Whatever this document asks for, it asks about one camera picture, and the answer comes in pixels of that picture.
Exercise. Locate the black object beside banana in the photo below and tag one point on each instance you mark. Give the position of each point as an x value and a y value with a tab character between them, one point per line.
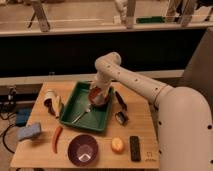
49	106

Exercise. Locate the black remote control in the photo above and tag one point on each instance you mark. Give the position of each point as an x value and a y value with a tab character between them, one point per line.
135	149

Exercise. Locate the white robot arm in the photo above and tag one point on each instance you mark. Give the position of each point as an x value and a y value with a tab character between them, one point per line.
185	132

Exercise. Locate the blue sponge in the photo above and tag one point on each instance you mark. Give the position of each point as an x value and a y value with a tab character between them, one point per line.
29	132

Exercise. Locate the yellow apple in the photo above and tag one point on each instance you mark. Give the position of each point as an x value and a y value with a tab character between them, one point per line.
117	145

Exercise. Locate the dark red bowl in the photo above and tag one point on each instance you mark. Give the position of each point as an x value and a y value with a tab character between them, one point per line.
97	97

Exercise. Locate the white cup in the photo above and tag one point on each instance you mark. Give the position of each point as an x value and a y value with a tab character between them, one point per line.
49	95

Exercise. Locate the black handled brush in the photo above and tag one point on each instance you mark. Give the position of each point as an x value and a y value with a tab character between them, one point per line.
121	101

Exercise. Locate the metal fork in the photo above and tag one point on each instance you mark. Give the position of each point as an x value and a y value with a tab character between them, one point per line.
81	115

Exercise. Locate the black rectangular tool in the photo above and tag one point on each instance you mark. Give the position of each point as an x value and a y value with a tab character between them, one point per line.
121	118

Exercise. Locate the green plastic tray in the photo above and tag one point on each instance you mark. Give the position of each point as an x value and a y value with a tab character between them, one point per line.
95	120

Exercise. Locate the blue box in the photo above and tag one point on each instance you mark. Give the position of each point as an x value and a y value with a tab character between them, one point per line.
22	116

